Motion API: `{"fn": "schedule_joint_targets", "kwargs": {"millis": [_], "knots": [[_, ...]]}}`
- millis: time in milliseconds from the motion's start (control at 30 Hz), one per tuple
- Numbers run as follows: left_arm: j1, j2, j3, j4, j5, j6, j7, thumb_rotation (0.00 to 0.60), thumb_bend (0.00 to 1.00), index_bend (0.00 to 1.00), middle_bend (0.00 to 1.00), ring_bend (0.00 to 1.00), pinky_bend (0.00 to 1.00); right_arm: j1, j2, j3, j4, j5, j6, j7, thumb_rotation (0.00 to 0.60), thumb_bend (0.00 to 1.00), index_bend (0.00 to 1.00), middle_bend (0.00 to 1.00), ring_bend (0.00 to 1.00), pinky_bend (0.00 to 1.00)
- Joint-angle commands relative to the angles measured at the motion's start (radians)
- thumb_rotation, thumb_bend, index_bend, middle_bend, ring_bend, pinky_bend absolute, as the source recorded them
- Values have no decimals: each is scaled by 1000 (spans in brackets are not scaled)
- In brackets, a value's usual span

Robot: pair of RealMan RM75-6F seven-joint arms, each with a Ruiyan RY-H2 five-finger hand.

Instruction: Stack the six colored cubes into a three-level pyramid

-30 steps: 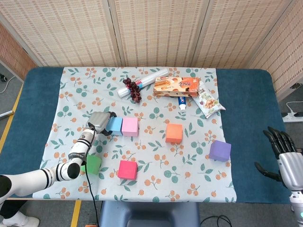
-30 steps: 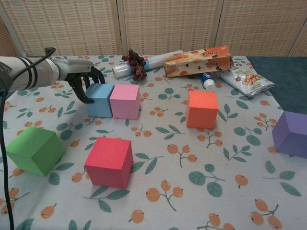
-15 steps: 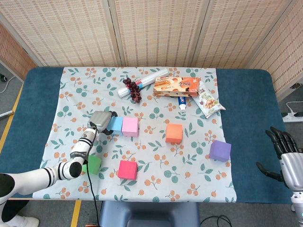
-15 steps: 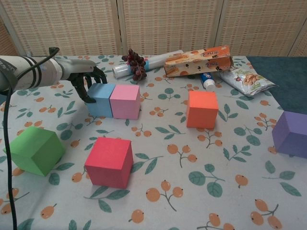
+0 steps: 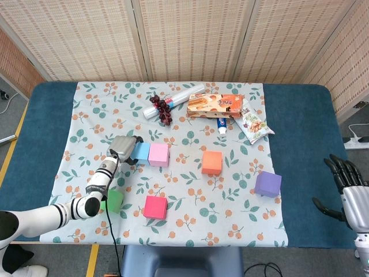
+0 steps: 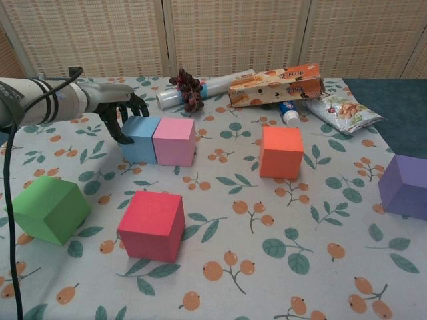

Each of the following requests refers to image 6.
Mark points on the pink foam cube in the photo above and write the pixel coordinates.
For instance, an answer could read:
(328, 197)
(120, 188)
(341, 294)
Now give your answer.
(173, 143)

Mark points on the teal table cover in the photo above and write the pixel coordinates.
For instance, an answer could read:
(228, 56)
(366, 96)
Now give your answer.
(393, 110)

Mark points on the red foam cube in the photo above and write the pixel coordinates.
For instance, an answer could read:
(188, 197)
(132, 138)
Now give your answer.
(150, 226)

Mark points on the green foam cube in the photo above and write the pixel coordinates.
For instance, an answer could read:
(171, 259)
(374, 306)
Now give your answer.
(46, 203)

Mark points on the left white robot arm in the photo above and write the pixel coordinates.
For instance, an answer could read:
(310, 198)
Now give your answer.
(36, 103)

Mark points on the light blue foam cube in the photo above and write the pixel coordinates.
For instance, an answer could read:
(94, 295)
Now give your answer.
(138, 146)

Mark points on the clear plastic wrap roll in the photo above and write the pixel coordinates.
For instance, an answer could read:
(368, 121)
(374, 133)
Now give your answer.
(220, 85)

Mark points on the orange foam cube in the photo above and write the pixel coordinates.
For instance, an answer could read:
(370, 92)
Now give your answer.
(278, 153)

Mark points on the bamboo folding screen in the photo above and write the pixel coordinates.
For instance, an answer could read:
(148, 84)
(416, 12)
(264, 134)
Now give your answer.
(233, 33)

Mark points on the floral print tablecloth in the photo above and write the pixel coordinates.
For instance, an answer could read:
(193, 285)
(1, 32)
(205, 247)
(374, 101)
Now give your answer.
(250, 283)

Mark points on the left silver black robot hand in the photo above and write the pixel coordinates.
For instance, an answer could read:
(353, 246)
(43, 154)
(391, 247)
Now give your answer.
(106, 95)

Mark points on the orange biscuit box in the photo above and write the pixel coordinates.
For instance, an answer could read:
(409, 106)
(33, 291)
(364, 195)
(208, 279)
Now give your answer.
(267, 86)

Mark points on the purple foam cube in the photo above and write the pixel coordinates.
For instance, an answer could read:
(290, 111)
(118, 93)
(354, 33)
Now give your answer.
(407, 193)

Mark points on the white blue toothpaste tube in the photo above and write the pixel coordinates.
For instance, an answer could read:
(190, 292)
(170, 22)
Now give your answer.
(289, 113)

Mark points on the silver nut snack bag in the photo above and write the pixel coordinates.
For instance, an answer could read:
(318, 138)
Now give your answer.
(347, 115)

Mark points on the dark red grape bunch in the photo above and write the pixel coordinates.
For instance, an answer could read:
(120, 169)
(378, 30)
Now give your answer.
(190, 90)

